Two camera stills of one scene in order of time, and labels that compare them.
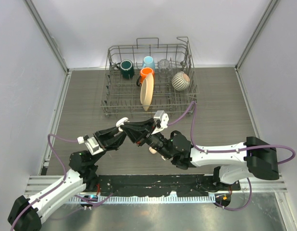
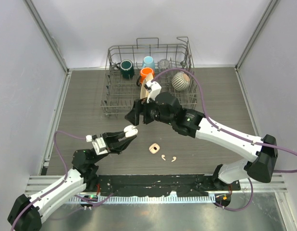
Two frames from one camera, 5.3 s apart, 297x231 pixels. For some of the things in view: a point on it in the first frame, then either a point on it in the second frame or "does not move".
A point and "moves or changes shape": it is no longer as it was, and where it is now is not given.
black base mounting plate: x=149 y=186 does not move
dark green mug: x=127 y=68 does not move
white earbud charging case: x=121 y=122 moves or changes shape
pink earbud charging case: x=152 y=150 does not move
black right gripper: x=139 y=132 to x=139 y=108
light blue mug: x=148 y=62 does not move
